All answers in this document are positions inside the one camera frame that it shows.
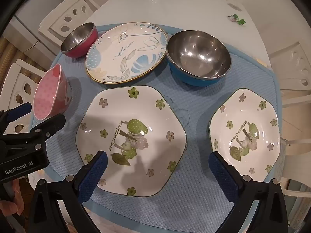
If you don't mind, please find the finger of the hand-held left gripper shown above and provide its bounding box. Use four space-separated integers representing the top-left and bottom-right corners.
0 102 33 134
0 114 66 142

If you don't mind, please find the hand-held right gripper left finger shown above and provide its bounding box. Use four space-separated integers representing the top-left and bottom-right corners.
25 150 108 233

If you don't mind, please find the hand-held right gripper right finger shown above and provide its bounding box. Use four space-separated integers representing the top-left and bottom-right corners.
209 151 292 233

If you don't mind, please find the pink polka dot bowl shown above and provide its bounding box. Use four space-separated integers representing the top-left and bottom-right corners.
33 63 72 120

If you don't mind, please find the small hexagonal green-flower plate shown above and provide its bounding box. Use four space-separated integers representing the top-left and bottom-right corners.
209 88 281 183

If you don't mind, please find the large hexagonal green-flower plate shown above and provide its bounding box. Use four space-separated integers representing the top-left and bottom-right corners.
76 85 187 198

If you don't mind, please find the magenta steel bowl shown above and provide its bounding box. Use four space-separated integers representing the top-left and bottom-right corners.
61 22 98 58

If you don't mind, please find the oval floral gold-rimmed plate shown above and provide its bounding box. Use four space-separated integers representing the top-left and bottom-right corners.
85 22 169 85

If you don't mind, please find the blue steel bowl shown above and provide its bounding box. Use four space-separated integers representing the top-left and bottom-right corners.
166 30 231 87

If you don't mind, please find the person's left hand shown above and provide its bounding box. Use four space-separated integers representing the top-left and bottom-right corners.
0 178 25 233

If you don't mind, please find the white carved dining chair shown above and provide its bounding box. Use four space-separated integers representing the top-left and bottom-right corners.
0 58 52 136
268 41 311 148
38 0 100 42

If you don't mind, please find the striped woven rug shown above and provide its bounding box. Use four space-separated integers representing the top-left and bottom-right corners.
0 37 62 83

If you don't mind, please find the white cabinet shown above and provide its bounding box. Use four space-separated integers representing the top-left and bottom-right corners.
13 5 49 51

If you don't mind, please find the light blue textured mat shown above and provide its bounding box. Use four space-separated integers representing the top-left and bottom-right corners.
30 24 283 233

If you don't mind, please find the small green trinket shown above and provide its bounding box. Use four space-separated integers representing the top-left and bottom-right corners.
228 14 246 26

